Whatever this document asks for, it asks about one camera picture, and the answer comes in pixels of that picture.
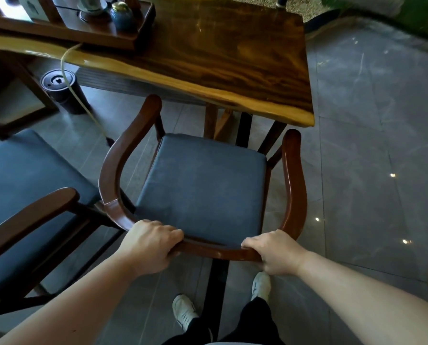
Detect black cylindrical waste bucket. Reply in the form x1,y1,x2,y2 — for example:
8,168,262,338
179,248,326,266
40,69,91,115

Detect pale green box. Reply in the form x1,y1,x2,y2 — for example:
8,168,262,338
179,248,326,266
16,0,50,23

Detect white shoe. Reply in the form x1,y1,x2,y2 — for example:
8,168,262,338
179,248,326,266
250,271,272,303
172,294,200,333

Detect person's right forearm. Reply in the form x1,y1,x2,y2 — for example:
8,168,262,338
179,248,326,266
295,249,428,345

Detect black trousers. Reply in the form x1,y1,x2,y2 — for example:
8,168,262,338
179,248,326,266
163,297,286,345

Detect dark wooden stool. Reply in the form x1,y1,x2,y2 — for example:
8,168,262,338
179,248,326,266
0,55,59,141

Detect white lidded tea cup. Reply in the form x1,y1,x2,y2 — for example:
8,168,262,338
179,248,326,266
77,0,109,16

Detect dark wooden tea tray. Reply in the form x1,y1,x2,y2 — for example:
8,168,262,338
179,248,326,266
0,0,156,51

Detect white right shoe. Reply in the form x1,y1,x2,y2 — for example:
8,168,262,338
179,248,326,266
250,271,272,303

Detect grey seat cushion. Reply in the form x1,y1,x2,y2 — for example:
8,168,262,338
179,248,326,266
0,129,101,302
134,133,268,248

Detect white left shoe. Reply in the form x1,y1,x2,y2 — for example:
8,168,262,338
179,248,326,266
172,294,200,333

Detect yellowish drain hose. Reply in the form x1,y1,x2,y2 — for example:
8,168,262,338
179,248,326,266
60,43,115,147

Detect brown wooden armchair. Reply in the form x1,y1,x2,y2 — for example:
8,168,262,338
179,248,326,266
98,94,308,263
0,129,129,317

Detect green plant bed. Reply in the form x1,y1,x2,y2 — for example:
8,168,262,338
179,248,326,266
321,0,428,41

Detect blue jar with gold lid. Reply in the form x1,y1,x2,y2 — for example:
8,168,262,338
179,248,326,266
109,1,136,33

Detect person's left forearm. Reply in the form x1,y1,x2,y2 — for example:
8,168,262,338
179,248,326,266
0,248,140,345

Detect person's right hand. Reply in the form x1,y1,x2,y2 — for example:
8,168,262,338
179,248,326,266
241,230,309,276

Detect person's left hand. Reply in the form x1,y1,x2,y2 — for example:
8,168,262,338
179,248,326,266
118,220,185,278

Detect wooden slab table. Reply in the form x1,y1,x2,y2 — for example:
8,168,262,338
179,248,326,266
0,0,315,156

